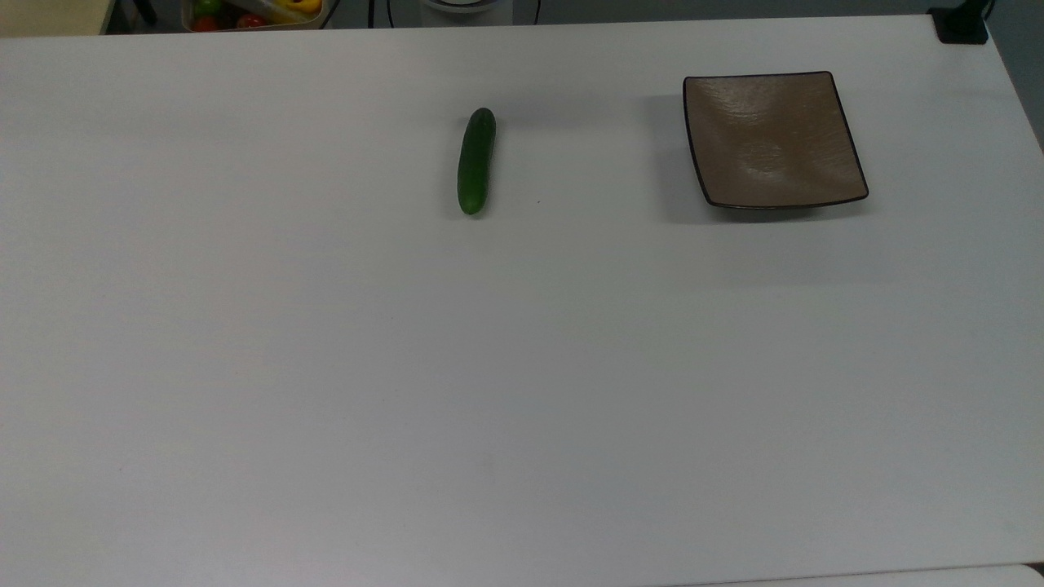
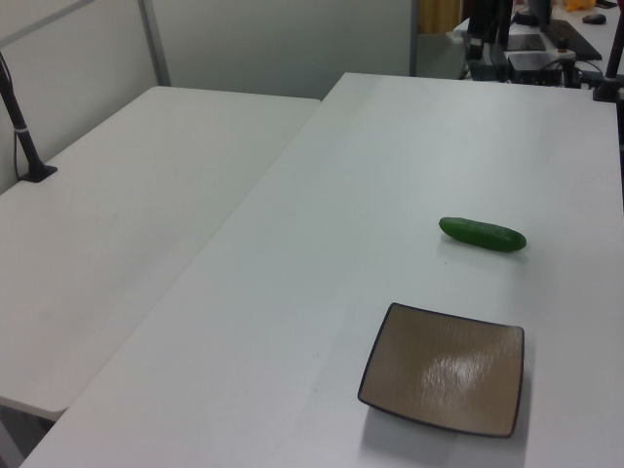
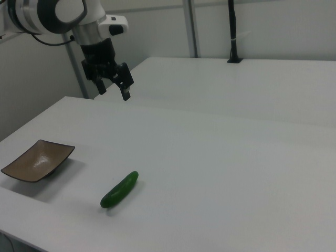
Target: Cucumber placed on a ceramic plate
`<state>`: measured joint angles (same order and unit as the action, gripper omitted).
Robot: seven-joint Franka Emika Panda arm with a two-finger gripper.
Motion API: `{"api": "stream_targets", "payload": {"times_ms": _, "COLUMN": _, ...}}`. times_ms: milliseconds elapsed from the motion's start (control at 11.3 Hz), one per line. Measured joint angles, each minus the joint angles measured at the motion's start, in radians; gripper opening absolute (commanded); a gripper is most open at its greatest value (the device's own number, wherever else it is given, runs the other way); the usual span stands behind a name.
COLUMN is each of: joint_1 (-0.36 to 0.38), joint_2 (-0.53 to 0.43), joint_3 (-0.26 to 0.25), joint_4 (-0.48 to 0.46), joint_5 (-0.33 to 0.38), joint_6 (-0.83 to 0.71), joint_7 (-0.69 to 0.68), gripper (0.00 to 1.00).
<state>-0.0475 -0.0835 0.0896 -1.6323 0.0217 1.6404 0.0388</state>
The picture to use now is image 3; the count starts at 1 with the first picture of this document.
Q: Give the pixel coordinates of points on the grey aluminium partition post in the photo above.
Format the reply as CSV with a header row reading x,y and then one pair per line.
x,y
77,71
191,29

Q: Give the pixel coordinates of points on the brown square ceramic plate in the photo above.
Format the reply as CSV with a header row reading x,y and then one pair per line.
x,y
36,161

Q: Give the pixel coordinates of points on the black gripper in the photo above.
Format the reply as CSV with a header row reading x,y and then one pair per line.
x,y
97,55

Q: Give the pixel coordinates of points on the white grey Franka robot arm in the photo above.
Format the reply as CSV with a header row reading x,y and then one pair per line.
x,y
65,10

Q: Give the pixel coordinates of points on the green cucumber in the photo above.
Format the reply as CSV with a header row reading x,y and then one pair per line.
x,y
119,190

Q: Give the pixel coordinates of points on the black camera pole with base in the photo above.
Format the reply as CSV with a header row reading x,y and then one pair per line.
x,y
233,26

